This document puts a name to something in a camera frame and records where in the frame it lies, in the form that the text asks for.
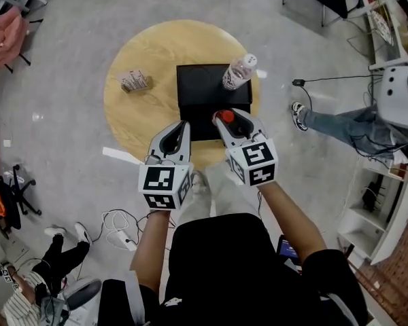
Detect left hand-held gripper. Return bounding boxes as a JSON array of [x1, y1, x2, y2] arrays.
[[137, 120, 194, 212]]

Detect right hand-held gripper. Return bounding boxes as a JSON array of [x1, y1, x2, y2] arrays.
[[211, 107, 280, 187]]

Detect small red bottle cap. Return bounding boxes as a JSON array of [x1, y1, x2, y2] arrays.
[[216, 109, 251, 139]]

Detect black tray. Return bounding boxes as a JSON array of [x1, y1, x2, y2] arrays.
[[175, 63, 254, 143]]

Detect person's right forearm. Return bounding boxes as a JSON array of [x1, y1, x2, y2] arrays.
[[256, 181, 328, 265]]

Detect person's left forearm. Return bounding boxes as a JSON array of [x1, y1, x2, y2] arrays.
[[129, 210, 176, 297]]

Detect round yellow wooden table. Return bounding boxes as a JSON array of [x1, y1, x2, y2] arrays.
[[103, 19, 261, 171]]

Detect person's left white shoe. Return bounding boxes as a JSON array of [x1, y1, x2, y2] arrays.
[[189, 169, 207, 194]]

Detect clear plastic water bottle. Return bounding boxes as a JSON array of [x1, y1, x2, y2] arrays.
[[221, 53, 258, 92]]

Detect person's light trousers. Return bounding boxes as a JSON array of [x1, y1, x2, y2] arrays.
[[175, 161, 263, 222]]

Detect white power strip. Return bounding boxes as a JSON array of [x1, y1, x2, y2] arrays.
[[115, 229, 139, 253]]

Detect dark device blue screen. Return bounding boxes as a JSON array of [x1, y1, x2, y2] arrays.
[[276, 234, 303, 274]]

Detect person's black shirt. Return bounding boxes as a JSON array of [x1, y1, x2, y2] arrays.
[[97, 212, 370, 326]]

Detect black swivel chair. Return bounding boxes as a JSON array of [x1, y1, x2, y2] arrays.
[[11, 164, 44, 217]]

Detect low white shelf unit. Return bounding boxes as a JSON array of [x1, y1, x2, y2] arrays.
[[336, 167, 408, 266]]

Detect white hard-shell backpack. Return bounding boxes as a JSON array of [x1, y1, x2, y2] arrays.
[[375, 65, 408, 130]]

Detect pink armchair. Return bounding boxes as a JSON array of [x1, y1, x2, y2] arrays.
[[0, 6, 30, 71]]

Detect white cable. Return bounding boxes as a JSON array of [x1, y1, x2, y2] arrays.
[[101, 209, 131, 234]]

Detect black cable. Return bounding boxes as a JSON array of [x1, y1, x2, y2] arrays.
[[301, 74, 386, 115]]

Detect wire chair patterned cushion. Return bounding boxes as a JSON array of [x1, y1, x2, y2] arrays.
[[366, 4, 396, 48]]

